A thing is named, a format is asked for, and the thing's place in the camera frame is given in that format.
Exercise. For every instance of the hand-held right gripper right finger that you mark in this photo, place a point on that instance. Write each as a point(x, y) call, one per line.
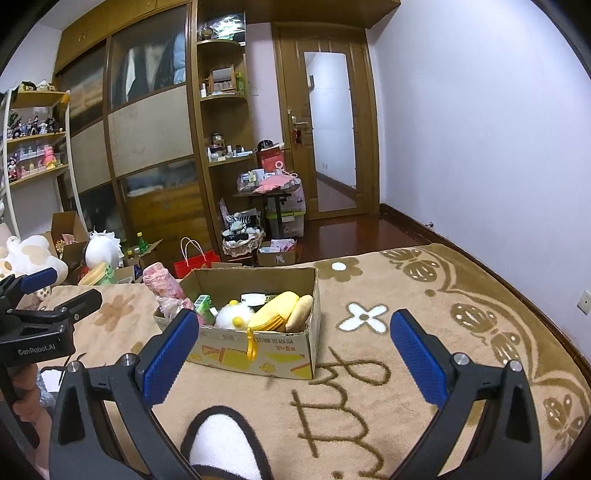
point(418, 364)

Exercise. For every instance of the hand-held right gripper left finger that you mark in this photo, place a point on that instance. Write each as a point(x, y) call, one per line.
point(170, 362)

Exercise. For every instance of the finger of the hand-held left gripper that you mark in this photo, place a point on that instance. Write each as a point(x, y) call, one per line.
point(39, 279)
point(69, 302)

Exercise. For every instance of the green tissue packet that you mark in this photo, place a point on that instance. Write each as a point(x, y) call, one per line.
point(204, 307)

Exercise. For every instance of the cardboard box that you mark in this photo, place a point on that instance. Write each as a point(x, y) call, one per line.
point(258, 341)

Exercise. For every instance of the person's left hand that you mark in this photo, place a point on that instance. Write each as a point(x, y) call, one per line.
point(25, 387)

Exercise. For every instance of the white spotted cow plush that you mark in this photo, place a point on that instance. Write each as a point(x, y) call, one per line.
point(27, 258)

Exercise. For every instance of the green frog toy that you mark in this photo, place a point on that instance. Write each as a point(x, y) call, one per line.
point(104, 273)

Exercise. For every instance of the open brown carton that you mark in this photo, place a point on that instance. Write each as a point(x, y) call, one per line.
point(69, 235)

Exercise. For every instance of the white spiky plush head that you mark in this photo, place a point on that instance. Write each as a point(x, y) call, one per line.
point(102, 251)

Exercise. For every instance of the brown flower printed blanket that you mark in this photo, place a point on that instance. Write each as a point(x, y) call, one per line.
point(415, 295)

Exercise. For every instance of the white duck plush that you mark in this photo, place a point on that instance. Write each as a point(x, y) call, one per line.
point(233, 316)

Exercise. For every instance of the pink plastic bag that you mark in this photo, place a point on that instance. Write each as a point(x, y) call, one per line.
point(164, 284)

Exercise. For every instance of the green bottle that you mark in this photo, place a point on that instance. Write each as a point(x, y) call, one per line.
point(140, 240)

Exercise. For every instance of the red gift bag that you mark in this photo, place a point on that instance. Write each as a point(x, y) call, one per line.
point(194, 264)

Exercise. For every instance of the yellow plush pouch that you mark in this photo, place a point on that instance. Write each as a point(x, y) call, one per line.
point(272, 314)

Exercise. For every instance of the tan bread plush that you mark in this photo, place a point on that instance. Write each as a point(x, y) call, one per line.
point(299, 311)

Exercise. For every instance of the figure display shelf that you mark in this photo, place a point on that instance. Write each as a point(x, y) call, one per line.
point(34, 138)

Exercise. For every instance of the basket of striped plush toys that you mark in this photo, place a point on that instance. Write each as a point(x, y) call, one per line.
point(240, 233)

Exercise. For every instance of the small box of pink items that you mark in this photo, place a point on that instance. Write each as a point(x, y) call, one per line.
point(276, 253)

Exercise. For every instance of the wooden wardrobe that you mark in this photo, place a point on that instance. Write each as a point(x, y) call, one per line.
point(134, 120)

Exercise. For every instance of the white storage box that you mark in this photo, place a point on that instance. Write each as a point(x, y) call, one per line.
point(291, 217)

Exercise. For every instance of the small cluttered table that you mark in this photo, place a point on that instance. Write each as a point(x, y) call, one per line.
point(272, 194)

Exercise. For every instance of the pink cloth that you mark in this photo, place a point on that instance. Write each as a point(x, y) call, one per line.
point(274, 184)

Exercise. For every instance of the red box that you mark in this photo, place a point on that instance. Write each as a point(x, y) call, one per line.
point(271, 159)

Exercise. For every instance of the wooden door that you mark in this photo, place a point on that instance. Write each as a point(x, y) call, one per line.
point(328, 124)

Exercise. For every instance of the wooden corner shelf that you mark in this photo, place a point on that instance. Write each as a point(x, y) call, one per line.
point(224, 92)

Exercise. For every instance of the wall socket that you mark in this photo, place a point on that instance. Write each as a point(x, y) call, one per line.
point(584, 302)

